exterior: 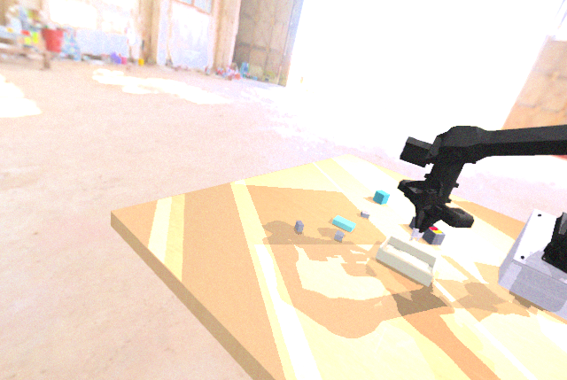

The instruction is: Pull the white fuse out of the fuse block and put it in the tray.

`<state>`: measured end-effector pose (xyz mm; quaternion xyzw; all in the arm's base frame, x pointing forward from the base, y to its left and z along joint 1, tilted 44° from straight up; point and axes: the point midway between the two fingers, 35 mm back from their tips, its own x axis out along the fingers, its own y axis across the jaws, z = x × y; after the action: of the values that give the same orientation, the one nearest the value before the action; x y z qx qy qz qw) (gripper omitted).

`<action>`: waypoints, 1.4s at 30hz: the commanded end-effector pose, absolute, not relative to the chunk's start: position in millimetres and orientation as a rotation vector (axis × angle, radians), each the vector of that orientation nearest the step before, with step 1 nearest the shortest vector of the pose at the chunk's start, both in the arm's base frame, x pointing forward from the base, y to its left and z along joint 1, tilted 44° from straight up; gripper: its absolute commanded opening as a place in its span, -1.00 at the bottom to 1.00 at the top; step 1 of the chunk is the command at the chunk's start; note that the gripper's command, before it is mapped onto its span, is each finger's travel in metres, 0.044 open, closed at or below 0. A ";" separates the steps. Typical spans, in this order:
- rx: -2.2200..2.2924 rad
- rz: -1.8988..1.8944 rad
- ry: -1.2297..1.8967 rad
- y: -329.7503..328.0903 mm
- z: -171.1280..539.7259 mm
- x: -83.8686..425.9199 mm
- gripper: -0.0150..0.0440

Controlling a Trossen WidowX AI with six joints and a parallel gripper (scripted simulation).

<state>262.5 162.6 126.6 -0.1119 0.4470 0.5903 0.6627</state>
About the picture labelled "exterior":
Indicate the light blue block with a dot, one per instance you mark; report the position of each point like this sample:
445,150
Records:
344,223

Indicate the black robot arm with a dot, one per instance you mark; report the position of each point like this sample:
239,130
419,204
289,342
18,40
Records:
468,144

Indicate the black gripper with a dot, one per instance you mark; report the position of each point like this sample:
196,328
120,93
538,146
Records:
426,216

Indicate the light blue cube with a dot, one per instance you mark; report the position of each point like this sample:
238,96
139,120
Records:
381,197

